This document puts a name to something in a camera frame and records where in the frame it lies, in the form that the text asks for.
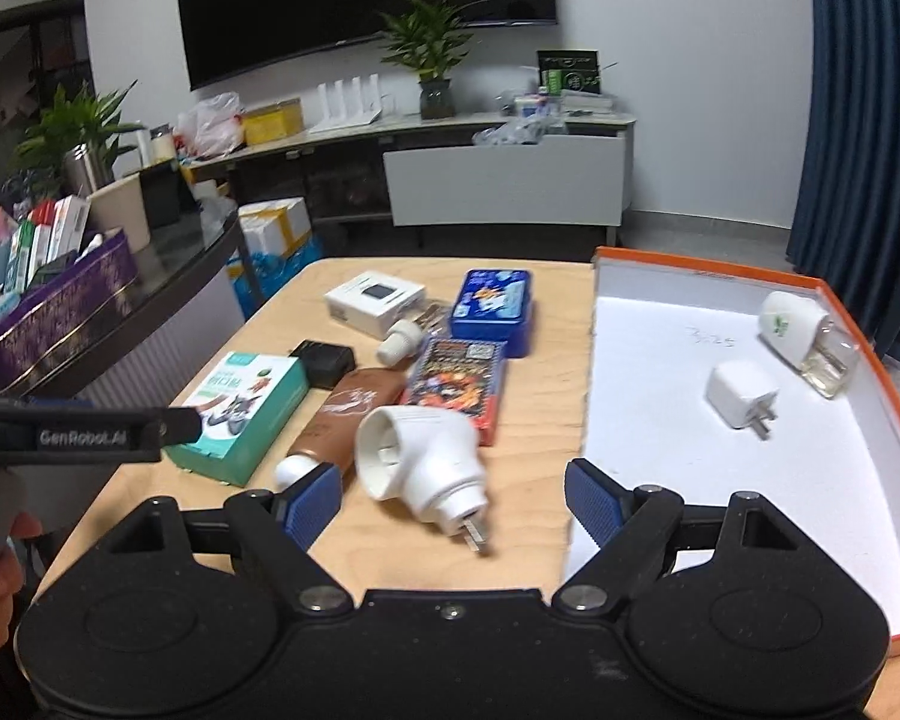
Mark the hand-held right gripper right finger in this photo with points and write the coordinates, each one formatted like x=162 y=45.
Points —
x=592 y=499

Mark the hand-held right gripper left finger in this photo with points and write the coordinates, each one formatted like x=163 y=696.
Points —
x=311 y=504

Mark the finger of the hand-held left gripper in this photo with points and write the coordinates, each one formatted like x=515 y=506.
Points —
x=181 y=426

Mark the green white product box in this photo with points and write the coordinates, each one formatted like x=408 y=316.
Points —
x=247 y=405

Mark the brown squeeze tube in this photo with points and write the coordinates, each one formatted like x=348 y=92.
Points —
x=345 y=409

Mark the white plug-in heater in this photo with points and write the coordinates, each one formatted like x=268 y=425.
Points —
x=427 y=457

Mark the orange-edged white cardboard box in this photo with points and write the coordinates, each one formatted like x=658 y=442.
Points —
x=720 y=480

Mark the black charger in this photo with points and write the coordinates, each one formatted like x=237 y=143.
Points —
x=322 y=364

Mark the blue red card box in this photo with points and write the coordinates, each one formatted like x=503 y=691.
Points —
x=457 y=386

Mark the small white box black picture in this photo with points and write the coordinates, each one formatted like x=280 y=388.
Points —
x=375 y=304

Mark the white charger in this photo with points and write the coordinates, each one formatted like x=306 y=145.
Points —
x=739 y=394

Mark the clear bottle white cap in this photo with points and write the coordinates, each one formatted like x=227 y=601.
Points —
x=401 y=341

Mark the blue tin box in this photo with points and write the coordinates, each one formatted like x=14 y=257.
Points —
x=491 y=311

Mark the white foam box yellow tape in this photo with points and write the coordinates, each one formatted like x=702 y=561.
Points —
x=274 y=225

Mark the green plant beige pot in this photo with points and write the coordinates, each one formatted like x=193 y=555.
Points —
x=124 y=210

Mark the white plug-in with liquid bottle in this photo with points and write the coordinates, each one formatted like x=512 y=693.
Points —
x=791 y=326

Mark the steel thermos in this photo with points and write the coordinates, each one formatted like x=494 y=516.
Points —
x=86 y=169

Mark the white red plastic bag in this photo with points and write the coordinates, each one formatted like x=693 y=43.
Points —
x=210 y=124

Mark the white media cabinet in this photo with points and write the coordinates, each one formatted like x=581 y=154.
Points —
x=502 y=180

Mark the white router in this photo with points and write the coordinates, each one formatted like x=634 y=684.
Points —
x=349 y=109

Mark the clear plastic bag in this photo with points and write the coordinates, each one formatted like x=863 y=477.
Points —
x=517 y=133

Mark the small white blue box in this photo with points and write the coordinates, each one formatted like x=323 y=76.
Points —
x=532 y=107

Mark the dark green box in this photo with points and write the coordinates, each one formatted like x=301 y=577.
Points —
x=568 y=71

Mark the dark blue curtain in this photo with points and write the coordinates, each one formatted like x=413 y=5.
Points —
x=855 y=127

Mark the potted plant glass vase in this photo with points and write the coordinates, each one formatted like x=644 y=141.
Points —
x=431 y=45

